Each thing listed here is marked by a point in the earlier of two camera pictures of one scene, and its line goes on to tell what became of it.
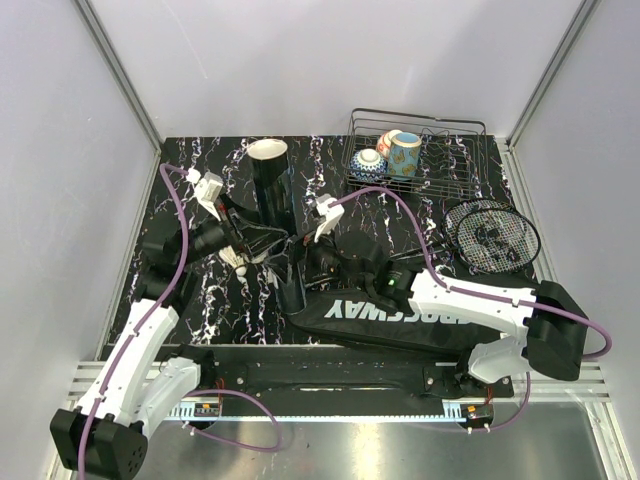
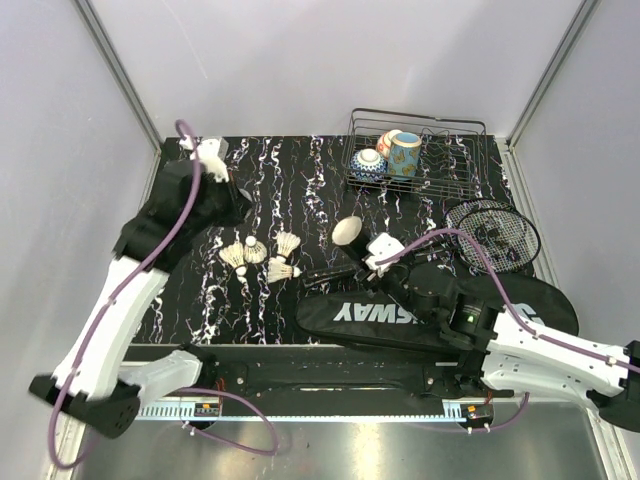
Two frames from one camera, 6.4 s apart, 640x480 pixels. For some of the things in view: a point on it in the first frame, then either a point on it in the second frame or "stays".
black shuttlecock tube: x=274 y=199 to x=350 y=236
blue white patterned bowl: x=368 y=166 stays
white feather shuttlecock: x=237 y=262 stays
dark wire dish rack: x=413 y=156 stays
